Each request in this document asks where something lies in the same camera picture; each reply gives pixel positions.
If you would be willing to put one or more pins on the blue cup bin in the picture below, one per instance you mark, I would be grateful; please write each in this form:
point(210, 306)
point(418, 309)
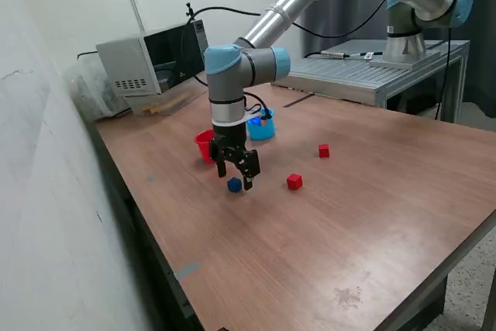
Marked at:
point(268, 134)

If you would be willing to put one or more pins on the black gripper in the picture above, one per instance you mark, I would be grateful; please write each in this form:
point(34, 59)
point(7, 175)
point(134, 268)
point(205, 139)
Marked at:
point(230, 137)

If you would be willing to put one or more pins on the silver microwave oven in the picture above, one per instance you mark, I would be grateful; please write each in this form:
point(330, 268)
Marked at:
point(124, 59)

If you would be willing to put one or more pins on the red cup bin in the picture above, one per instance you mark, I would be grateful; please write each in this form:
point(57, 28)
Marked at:
point(201, 147)

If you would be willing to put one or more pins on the blue block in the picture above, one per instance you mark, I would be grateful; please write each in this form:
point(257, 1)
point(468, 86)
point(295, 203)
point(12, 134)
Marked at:
point(233, 185)

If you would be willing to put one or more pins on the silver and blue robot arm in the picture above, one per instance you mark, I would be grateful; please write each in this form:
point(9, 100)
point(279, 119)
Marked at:
point(228, 87)

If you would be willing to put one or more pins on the large grey tape strip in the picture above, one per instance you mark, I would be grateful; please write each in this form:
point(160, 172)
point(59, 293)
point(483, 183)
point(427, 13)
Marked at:
point(187, 271)

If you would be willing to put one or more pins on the aluminium mounting plate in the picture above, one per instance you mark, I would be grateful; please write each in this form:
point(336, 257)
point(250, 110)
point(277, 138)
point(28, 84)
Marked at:
point(391, 63)

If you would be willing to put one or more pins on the clear plastic bag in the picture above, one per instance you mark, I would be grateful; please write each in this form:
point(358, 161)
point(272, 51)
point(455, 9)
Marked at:
point(89, 90)

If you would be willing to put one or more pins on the dark brown strip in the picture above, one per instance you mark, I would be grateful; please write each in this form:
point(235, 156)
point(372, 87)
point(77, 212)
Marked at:
point(298, 100)

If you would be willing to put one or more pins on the aluminium profile robot stand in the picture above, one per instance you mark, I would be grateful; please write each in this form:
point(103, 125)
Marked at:
point(341, 75)

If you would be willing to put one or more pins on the small black camera mount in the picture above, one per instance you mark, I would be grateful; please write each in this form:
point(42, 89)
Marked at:
point(189, 11)

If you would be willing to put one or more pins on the white warning label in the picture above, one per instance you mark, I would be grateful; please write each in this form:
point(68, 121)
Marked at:
point(369, 55)

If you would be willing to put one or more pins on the wooden sticks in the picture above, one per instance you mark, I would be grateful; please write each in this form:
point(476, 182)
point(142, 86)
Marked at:
point(162, 107)

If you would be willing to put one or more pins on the red cube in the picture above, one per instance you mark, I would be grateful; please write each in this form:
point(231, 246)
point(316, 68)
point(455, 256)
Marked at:
point(294, 182)
point(324, 151)

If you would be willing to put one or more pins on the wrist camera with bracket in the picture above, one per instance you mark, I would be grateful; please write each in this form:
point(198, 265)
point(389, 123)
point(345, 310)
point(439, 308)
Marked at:
point(266, 117)

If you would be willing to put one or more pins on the white thin rod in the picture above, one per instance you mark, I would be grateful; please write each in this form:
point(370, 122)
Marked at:
point(137, 15)

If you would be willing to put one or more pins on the dark grey curtain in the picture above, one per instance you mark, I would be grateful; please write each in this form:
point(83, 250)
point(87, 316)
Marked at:
point(348, 5)

